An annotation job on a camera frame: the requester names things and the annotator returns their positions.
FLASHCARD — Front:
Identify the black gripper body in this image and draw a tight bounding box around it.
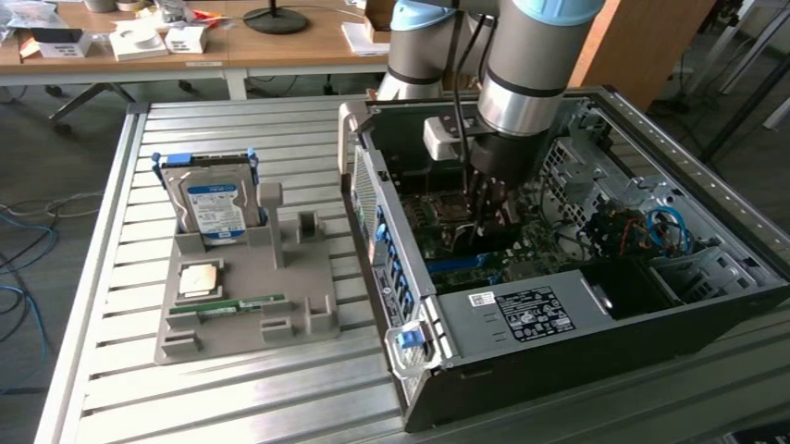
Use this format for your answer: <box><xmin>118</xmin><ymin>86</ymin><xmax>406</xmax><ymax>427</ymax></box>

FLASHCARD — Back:
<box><xmin>471</xmin><ymin>128</ymin><xmax>554</xmax><ymax>186</ymax></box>

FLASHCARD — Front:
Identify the black Nvidia graphics card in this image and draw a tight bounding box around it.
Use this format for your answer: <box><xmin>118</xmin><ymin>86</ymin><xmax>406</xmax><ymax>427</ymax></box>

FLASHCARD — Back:
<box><xmin>438</xmin><ymin>220</ymin><xmax>525</xmax><ymax>261</ymax></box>

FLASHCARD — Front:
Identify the CPU socket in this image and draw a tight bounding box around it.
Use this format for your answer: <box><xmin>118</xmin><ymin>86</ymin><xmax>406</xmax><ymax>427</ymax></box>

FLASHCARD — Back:
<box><xmin>429</xmin><ymin>193</ymin><xmax>474</xmax><ymax>224</ymax></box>

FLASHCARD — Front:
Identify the green motherboard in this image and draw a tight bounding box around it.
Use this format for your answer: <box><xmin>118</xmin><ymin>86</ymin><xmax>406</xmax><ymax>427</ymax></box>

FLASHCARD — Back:
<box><xmin>398</xmin><ymin>184</ymin><xmax>582</xmax><ymax>295</ymax></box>

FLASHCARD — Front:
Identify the metal disk bay cage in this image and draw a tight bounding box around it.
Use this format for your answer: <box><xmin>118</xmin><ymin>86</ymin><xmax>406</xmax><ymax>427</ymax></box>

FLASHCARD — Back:
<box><xmin>539</xmin><ymin>136</ymin><xmax>625</xmax><ymax>223</ymax></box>

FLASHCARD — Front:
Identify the blue expansion slot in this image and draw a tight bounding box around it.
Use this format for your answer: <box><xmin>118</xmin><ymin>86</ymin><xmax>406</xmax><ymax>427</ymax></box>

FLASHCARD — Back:
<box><xmin>427</xmin><ymin>255</ymin><xmax>489</xmax><ymax>275</ymax></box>

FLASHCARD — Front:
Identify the grey power supply unit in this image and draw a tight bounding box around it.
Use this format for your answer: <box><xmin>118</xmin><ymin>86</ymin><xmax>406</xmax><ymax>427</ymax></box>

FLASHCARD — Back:
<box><xmin>431</xmin><ymin>270</ymin><xmax>618</xmax><ymax>362</ymax></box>

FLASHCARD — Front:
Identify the blue case latch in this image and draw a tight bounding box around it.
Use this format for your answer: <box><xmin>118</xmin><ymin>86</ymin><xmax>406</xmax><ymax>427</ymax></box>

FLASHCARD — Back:
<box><xmin>398</xmin><ymin>326</ymin><xmax>427</xmax><ymax>351</ymax></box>

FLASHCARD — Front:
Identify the wooden cabinet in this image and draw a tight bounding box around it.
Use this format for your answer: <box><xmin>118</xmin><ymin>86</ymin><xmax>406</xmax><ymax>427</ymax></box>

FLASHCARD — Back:
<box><xmin>567</xmin><ymin>0</ymin><xmax>717</xmax><ymax>112</ymax></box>

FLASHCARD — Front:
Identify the white paper stack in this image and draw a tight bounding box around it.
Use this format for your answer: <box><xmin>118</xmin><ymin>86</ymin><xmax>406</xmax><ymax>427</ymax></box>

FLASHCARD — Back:
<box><xmin>340</xmin><ymin>21</ymin><xmax>391</xmax><ymax>56</ymax></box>

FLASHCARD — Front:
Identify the black open PC case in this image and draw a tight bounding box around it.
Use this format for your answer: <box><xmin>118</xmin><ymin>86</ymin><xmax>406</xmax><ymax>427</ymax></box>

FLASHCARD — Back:
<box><xmin>338</xmin><ymin>85</ymin><xmax>790</xmax><ymax>434</ymax></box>

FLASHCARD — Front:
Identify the brown cardboard box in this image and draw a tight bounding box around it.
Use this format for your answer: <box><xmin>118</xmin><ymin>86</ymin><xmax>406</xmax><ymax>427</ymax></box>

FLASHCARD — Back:
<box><xmin>363</xmin><ymin>0</ymin><xmax>398</xmax><ymax>43</ymax></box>

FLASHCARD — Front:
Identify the hard disk in blue caddy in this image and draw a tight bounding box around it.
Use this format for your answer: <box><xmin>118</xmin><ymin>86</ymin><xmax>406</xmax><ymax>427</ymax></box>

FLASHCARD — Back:
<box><xmin>151</xmin><ymin>150</ymin><xmax>271</xmax><ymax>246</ymax></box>

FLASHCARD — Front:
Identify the green RAM stick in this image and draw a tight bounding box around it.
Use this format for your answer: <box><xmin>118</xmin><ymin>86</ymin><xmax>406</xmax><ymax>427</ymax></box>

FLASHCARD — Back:
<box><xmin>170</xmin><ymin>295</ymin><xmax>288</xmax><ymax>318</ymax></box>

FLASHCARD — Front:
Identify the grey parts rack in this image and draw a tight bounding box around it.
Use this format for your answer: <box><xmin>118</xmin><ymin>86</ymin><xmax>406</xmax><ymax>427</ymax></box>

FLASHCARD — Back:
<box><xmin>152</xmin><ymin>182</ymin><xmax>344</xmax><ymax>366</ymax></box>

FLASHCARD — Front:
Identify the black round lamp base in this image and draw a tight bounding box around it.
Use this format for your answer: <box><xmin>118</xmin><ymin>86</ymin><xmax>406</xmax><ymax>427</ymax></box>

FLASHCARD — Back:
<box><xmin>242</xmin><ymin>0</ymin><xmax>310</xmax><ymax>35</ymax></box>

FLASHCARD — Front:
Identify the CPU chip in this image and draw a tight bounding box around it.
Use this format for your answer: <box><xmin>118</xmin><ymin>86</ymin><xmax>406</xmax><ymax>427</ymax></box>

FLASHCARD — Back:
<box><xmin>175</xmin><ymin>263</ymin><xmax>223</xmax><ymax>300</ymax></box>

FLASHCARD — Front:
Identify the small white carton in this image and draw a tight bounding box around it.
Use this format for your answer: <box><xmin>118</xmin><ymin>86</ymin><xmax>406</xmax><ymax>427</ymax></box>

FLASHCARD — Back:
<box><xmin>164</xmin><ymin>26</ymin><xmax>208</xmax><ymax>55</ymax></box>

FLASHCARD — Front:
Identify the white tape roll box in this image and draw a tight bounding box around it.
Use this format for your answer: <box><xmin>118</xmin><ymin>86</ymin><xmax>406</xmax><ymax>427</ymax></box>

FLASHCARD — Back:
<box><xmin>108</xmin><ymin>22</ymin><xmax>170</xmax><ymax>61</ymax></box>

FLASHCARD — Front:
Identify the wooden desk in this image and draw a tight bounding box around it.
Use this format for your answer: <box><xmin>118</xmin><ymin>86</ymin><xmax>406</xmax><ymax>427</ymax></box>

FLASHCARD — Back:
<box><xmin>0</xmin><ymin>0</ymin><xmax>403</xmax><ymax>101</ymax></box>

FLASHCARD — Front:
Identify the white box with black lid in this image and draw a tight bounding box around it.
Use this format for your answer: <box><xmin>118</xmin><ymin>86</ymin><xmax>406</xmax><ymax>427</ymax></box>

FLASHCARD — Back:
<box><xmin>30</xmin><ymin>27</ymin><xmax>92</xmax><ymax>59</ymax></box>

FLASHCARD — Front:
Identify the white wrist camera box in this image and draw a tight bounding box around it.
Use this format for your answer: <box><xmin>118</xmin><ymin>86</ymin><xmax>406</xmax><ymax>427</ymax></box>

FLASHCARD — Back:
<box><xmin>422</xmin><ymin>115</ymin><xmax>495</xmax><ymax>162</ymax></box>

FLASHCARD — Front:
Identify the coloured power wire bundle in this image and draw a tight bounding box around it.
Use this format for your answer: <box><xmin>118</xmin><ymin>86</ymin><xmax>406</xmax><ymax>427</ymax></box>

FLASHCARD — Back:
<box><xmin>585</xmin><ymin>210</ymin><xmax>655</xmax><ymax>260</ymax></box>

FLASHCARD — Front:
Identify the blue SATA wire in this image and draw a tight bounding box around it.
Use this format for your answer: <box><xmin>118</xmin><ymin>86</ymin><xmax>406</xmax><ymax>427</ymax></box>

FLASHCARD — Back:
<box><xmin>645</xmin><ymin>205</ymin><xmax>693</xmax><ymax>260</ymax></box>

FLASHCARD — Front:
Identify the white floor cable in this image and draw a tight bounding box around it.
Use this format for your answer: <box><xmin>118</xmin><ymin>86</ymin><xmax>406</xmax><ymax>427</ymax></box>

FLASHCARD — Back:
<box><xmin>0</xmin><ymin>191</ymin><xmax>104</xmax><ymax>218</ymax></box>

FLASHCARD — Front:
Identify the blue floor cable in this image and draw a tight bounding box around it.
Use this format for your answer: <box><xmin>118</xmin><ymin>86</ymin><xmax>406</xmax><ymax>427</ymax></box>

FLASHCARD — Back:
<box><xmin>0</xmin><ymin>212</ymin><xmax>60</xmax><ymax>394</ymax></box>

